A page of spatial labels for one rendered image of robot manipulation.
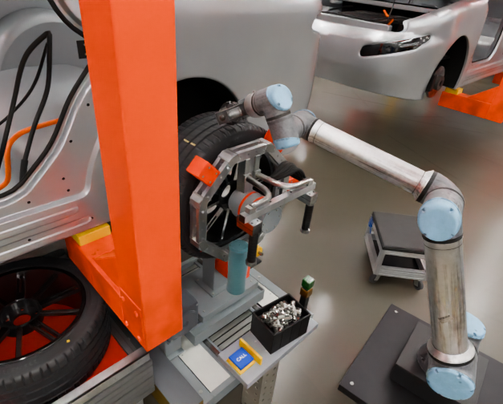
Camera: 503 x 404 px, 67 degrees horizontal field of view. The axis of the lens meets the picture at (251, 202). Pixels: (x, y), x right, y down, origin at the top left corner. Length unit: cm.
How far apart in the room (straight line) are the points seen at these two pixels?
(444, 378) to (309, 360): 83
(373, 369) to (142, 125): 141
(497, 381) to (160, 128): 176
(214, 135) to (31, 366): 106
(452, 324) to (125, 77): 122
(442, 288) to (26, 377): 142
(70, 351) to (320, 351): 127
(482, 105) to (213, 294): 368
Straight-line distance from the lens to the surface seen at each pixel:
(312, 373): 217
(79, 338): 166
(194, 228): 158
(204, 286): 215
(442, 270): 134
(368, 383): 184
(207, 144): 151
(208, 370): 202
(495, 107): 483
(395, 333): 207
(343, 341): 234
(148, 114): 102
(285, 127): 133
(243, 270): 167
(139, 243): 118
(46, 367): 163
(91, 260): 170
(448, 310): 143
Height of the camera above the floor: 176
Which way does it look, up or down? 32 degrees down
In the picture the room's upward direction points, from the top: 5 degrees clockwise
